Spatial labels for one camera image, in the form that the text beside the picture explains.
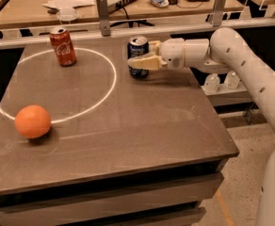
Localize blue pepsi can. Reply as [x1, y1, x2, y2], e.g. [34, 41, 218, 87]
[127, 35, 149, 79]

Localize blue white packet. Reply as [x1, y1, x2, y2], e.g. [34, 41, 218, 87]
[150, 0, 169, 8]

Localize upper grey drawer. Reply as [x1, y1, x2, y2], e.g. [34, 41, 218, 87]
[0, 172, 223, 226]

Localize white papers on desk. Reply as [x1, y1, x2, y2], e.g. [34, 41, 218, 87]
[43, 0, 95, 9]

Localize clear round lid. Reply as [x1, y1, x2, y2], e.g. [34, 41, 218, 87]
[57, 8, 79, 22]

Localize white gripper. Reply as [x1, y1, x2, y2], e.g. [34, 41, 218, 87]
[127, 38, 209, 71]

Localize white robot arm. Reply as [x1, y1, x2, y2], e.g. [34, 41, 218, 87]
[128, 27, 275, 226]

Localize clear sanitizer bottle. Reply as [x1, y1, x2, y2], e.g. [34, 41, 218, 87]
[203, 73, 220, 93]
[224, 71, 240, 89]

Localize red coca-cola can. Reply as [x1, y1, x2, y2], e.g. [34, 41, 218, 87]
[49, 27, 76, 66]

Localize grey metal post left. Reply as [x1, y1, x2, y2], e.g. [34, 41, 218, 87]
[96, 0, 111, 37]

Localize lower grey drawer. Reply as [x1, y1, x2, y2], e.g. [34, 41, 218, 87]
[80, 206, 207, 226]

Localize orange fruit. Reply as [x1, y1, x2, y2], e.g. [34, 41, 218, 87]
[14, 105, 51, 138]

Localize clear sanitizer bottle left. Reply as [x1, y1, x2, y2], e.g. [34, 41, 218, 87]
[203, 73, 220, 93]

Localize grey metal post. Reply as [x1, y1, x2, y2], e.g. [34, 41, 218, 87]
[96, 0, 111, 37]
[210, 0, 226, 26]

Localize white power strip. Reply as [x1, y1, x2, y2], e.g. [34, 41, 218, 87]
[107, 0, 137, 13]

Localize grey metal post right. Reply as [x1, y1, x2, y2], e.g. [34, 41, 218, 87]
[210, 0, 226, 26]

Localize grey drawer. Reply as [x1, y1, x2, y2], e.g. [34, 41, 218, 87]
[80, 206, 207, 226]
[0, 172, 223, 226]

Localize clear sanitizer bottle right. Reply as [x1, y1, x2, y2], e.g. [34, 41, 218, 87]
[224, 71, 240, 89]

